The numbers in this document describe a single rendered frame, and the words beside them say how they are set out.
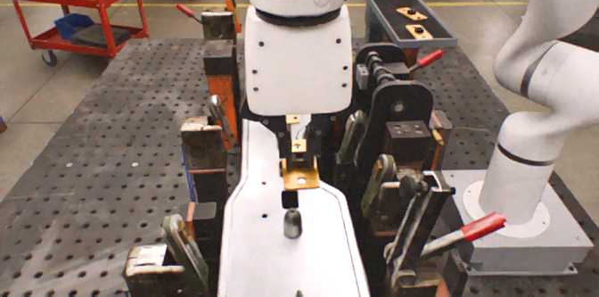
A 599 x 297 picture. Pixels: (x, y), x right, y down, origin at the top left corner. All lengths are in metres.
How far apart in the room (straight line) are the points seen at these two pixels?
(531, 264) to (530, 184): 0.21
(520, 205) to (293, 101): 0.76
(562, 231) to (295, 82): 0.89
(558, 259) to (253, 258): 0.73
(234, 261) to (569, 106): 0.64
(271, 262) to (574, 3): 0.61
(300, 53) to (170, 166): 1.05
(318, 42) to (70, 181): 1.16
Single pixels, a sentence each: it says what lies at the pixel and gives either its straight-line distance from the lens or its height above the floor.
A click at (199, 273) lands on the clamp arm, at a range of 0.68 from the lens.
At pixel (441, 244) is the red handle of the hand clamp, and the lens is 0.62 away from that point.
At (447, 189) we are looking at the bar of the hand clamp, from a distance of 0.53.
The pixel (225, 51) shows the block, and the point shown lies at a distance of 1.28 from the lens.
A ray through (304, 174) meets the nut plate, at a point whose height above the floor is 1.25.
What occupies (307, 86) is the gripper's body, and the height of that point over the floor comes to 1.36.
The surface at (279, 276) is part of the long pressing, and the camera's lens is 0.69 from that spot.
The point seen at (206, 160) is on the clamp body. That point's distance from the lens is 0.97.
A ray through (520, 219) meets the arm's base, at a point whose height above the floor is 0.83.
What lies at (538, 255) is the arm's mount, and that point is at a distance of 1.14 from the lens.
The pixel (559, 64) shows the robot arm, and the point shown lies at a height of 1.21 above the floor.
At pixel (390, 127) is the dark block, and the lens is 0.79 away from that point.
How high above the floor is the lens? 1.56
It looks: 35 degrees down
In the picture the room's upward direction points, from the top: straight up
